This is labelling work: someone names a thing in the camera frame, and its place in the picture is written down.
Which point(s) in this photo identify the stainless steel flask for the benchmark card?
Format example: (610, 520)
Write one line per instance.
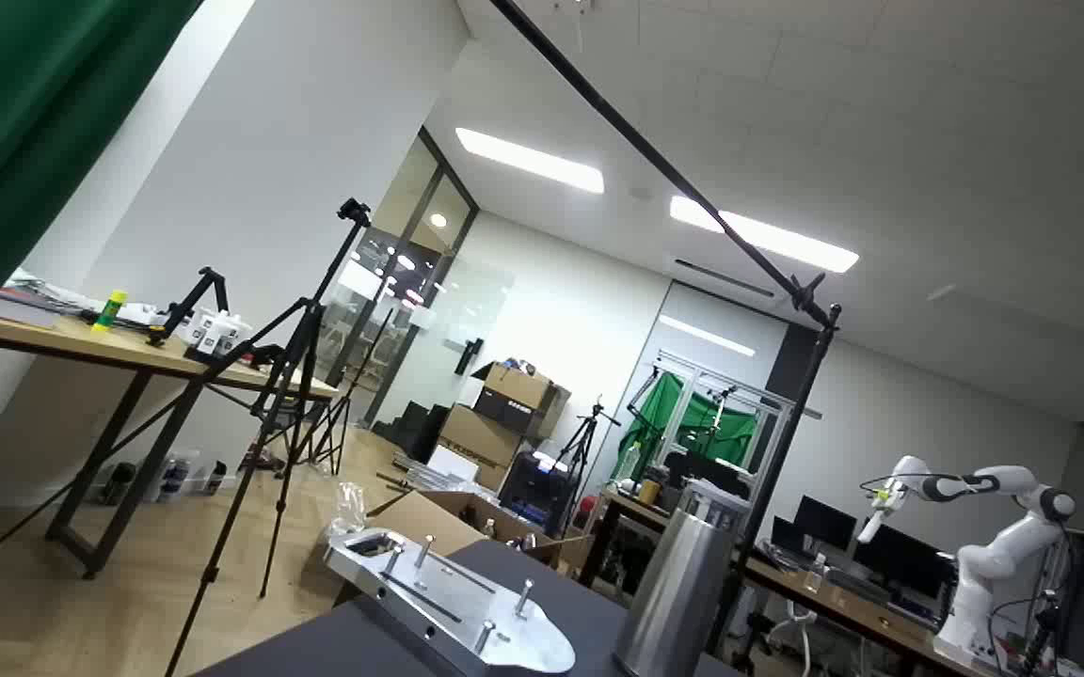
(677, 588)

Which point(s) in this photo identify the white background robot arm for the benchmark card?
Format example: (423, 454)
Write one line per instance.
(1005, 550)

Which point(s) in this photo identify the closed cardboard box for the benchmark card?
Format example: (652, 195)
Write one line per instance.
(474, 438)
(517, 384)

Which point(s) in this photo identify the black background tripod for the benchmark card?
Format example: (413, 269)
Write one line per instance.
(580, 438)

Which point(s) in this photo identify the hanging green cloth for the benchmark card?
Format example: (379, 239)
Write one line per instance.
(657, 408)

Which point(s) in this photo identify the black box device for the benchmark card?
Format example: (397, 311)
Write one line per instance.
(532, 483)

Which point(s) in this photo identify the long ceiling light panel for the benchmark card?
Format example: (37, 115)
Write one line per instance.
(527, 161)
(762, 235)

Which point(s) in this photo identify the tall black tripod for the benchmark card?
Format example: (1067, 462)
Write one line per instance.
(304, 331)

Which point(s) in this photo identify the clear plastic cup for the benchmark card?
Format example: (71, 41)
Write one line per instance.
(349, 508)

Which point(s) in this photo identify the metal plate with pegs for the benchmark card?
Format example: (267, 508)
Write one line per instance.
(469, 604)

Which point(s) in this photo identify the black computer monitor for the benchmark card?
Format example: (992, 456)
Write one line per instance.
(825, 520)
(900, 558)

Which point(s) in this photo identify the small black tripod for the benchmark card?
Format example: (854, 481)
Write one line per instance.
(198, 286)

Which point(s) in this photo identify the long wooden desk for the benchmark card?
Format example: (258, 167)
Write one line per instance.
(817, 595)

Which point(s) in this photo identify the yellow green bottle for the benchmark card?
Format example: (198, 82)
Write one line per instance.
(110, 311)

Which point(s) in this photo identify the wooden table black legs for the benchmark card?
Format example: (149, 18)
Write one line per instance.
(65, 339)

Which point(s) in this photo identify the stack of papers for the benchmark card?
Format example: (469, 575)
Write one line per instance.
(46, 296)

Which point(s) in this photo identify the large green backdrop cloth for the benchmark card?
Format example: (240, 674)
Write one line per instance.
(16, 101)

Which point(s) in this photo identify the black backdrop pole frame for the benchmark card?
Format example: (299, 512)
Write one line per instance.
(643, 145)

